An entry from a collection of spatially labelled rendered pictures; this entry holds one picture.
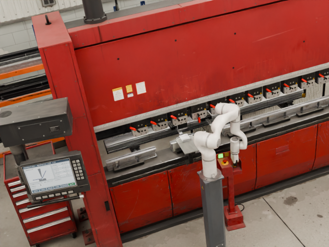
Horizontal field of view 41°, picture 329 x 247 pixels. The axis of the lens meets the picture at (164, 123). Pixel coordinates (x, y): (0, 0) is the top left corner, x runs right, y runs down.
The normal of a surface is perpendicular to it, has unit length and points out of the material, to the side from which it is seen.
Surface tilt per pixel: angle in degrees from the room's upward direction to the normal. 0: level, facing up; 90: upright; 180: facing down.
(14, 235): 0
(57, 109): 1
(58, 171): 90
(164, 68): 90
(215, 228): 90
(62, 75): 90
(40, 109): 1
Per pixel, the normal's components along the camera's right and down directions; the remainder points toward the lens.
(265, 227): -0.12, -0.84
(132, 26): 0.32, 0.48
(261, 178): 0.33, 0.65
